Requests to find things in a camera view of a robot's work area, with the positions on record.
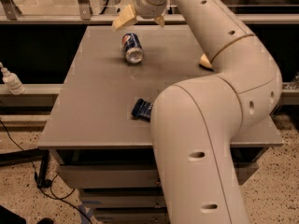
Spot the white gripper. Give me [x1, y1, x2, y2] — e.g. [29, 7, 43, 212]
[112, 0, 167, 31]

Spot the blue pepsi can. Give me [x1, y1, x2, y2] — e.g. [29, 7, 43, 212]
[121, 33, 144, 64]

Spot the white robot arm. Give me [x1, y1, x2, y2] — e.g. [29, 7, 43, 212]
[113, 0, 282, 224]

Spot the yellow sponge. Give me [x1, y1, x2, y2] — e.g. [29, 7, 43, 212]
[199, 54, 213, 70]

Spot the blue snack bar wrapper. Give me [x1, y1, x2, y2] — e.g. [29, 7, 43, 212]
[131, 99, 153, 122]

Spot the grey metal railing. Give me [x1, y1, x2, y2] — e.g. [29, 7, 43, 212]
[0, 0, 299, 23]

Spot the grey drawer cabinet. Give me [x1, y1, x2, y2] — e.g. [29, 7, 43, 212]
[36, 23, 284, 224]

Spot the white spray bottle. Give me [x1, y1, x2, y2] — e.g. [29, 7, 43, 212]
[0, 63, 25, 95]

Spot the top grey drawer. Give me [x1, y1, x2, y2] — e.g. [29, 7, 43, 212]
[56, 161, 259, 189]

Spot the grey drawer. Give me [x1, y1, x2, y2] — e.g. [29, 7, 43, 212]
[56, 161, 259, 189]
[93, 208, 169, 224]
[80, 189, 165, 208]

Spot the middle grey drawer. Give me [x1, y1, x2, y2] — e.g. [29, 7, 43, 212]
[80, 189, 165, 208]

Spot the bottom grey drawer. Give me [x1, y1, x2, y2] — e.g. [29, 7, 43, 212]
[93, 208, 169, 224]

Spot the black floor cable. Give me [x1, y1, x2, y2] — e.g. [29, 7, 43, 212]
[0, 119, 93, 224]

